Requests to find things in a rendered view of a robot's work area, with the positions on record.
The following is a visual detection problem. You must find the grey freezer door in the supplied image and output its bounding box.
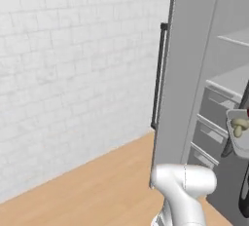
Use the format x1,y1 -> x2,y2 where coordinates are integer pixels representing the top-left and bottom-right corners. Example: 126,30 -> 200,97
149,0 -> 225,189

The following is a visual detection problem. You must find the grey freezer drawer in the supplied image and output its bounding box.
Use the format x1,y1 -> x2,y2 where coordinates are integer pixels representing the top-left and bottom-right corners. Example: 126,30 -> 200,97
197,86 -> 243,131
191,114 -> 230,155
187,141 -> 220,170

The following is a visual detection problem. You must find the white freezer rack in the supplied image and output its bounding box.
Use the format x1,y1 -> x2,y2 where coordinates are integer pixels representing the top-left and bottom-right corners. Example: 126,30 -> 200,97
216,28 -> 249,48
205,64 -> 249,103

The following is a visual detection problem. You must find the beige mushroom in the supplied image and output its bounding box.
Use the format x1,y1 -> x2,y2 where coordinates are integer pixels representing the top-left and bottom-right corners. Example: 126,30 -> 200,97
230,117 -> 249,138

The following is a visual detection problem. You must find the pale grey vegetable container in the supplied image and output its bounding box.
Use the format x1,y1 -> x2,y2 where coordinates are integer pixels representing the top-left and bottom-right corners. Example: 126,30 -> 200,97
225,107 -> 249,160

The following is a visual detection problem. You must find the grey freezer cabinet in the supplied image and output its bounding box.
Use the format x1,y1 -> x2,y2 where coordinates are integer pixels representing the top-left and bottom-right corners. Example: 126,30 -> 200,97
180,0 -> 249,226

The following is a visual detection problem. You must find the black freezer door handle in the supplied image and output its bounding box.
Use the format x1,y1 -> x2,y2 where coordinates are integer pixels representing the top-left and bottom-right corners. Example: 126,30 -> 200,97
150,21 -> 169,132

